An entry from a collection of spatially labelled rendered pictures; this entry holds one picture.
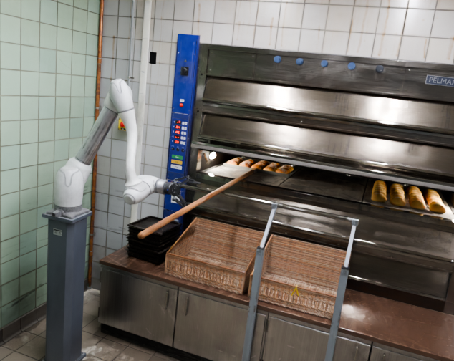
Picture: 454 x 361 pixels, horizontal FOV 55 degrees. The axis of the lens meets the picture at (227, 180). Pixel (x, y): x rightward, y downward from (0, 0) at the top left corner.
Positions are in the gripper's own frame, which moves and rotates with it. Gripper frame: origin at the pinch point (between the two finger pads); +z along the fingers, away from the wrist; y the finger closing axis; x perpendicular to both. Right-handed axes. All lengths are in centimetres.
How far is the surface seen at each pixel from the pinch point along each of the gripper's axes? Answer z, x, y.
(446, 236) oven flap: 147, -58, 11
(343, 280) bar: 92, 3, 30
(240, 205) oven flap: 11, -58, 19
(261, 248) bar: 44.1, 2.7, 23.3
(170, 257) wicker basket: -17, -8, 48
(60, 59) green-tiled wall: -117, -17, -68
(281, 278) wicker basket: 51, -45, 59
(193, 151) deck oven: -30, -58, -15
